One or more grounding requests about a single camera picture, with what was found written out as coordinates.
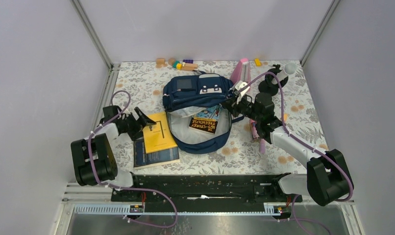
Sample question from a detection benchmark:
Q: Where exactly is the long tan wooden block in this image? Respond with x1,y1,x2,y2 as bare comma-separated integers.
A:
181,63,198,71

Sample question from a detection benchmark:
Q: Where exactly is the purple wooden block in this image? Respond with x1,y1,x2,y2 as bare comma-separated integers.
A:
182,59,194,64

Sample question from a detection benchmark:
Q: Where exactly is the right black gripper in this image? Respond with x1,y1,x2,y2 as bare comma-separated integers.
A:
221,93,262,123

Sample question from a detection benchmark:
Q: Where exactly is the dark blue paperback book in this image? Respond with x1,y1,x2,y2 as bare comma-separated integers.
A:
133,139,180,169

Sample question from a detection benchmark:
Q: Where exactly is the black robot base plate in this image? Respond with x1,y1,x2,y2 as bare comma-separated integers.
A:
111,175,295,212

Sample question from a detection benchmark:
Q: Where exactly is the pink metronome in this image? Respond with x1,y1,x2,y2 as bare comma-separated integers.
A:
230,58,251,84

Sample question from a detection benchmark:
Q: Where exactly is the tan wooden cube block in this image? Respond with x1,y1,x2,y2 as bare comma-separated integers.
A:
156,58,166,65

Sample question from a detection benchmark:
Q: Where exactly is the navy blue student backpack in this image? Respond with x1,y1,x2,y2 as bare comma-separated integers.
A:
162,72,244,154

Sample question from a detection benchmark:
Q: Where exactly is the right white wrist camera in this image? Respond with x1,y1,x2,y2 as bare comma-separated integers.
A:
233,81,250,99

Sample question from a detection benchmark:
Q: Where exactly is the light purple marker pen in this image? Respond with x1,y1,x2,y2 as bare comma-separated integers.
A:
259,139,266,154

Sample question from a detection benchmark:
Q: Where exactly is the round tan wooden block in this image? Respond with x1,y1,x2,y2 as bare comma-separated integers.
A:
168,58,176,66

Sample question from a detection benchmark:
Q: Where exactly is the slotted grey cable duct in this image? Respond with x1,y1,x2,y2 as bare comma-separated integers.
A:
74,204,282,216

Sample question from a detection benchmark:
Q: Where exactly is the black stand with white tube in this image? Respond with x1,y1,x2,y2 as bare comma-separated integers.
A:
258,63,297,96

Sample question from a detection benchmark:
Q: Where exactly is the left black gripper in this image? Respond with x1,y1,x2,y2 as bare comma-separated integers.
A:
121,107,156,140

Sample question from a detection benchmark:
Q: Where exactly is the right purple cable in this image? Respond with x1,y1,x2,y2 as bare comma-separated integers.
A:
240,71,355,202

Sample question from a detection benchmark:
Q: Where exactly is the teal wooden block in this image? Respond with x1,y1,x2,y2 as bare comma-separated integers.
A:
173,61,180,68

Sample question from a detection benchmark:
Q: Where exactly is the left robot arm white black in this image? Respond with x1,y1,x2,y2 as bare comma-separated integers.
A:
71,105,156,186

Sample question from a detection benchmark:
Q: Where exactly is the floral patterned table mat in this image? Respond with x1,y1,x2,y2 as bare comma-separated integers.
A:
111,60,327,175

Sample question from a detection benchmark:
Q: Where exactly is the yellow black treehouse book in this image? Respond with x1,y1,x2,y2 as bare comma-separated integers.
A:
189,105,222,135

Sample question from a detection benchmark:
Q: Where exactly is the plain yellow book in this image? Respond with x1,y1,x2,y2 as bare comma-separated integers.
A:
143,112,177,153

